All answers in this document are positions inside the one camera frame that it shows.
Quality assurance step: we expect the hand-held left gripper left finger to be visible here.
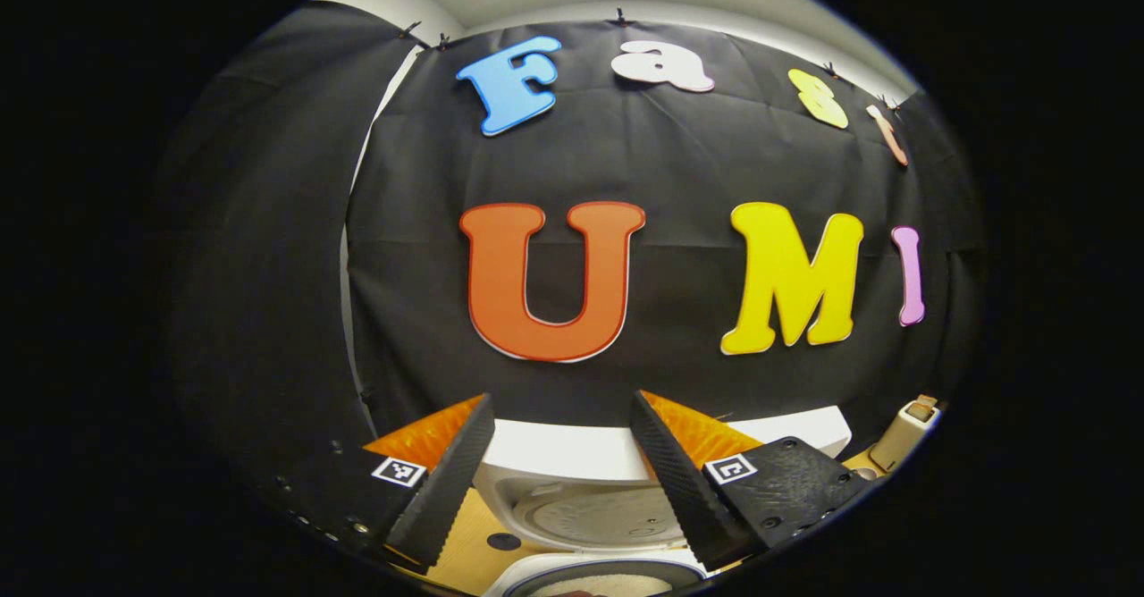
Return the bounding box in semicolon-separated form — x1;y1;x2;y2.
268;391;497;571

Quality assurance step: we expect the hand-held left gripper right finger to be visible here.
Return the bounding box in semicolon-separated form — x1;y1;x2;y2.
628;390;877;573

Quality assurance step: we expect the white rice cooker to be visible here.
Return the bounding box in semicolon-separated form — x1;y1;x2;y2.
471;405;853;597

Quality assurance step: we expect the white toaster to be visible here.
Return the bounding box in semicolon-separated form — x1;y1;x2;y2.
870;394;942;473

